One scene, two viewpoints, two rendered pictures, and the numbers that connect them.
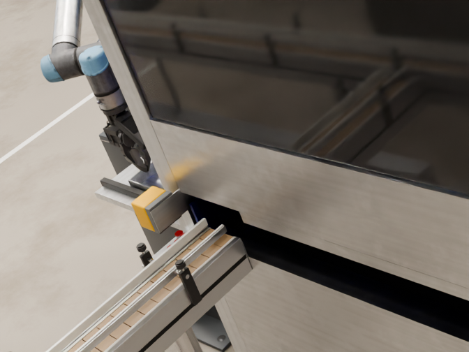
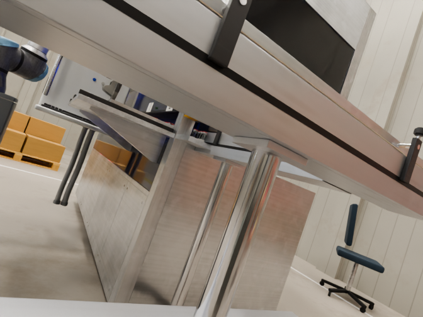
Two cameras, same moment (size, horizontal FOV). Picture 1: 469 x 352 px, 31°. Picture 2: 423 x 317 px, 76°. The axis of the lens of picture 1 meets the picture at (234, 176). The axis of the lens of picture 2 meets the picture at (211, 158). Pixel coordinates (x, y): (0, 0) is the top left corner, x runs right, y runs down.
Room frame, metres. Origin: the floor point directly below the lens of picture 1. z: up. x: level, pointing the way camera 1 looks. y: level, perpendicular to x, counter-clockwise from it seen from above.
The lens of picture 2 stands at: (1.45, 1.32, 0.77)
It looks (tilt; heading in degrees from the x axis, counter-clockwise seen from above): 3 degrees up; 273
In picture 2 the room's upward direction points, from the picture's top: 20 degrees clockwise
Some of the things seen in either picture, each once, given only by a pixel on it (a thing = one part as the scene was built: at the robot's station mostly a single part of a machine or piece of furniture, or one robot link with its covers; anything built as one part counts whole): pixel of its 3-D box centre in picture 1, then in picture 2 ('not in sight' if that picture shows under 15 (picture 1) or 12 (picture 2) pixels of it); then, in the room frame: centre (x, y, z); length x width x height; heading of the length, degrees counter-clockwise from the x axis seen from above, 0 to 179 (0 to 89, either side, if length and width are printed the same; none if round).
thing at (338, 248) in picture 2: not in sight; (357, 253); (-0.23, -1.78, 0.50); 0.59 x 0.56 x 1.01; 138
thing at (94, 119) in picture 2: not in sight; (106, 131); (2.18, -0.25, 0.79); 0.34 x 0.03 x 0.13; 34
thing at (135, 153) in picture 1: (132, 159); (110, 90); (2.00, 0.24, 0.95); 0.06 x 0.03 x 0.09; 34
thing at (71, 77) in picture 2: not in sight; (96, 70); (2.57, -0.58, 1.19); 0.51 x 0.19 x 0.78; 34
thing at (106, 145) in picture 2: not in sight; (116, 144); (2.29, -0.71, 0.73); 1.98 x 0.01 x 0.25; 124
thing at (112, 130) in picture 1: (121, 123); not in sight; (2.01, 0.23, 1.06); 0.09 x 0.08 x 0.12; 34
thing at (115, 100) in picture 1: (110, 98); not in sight; (2.01, 0.23, 1.14); 0.08 x 0.08 x 0.05
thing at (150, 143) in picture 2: not in sight; (125, 136); (1.90, 0.17, 0.79); 0.34 x 0.03 x 0.13; 34
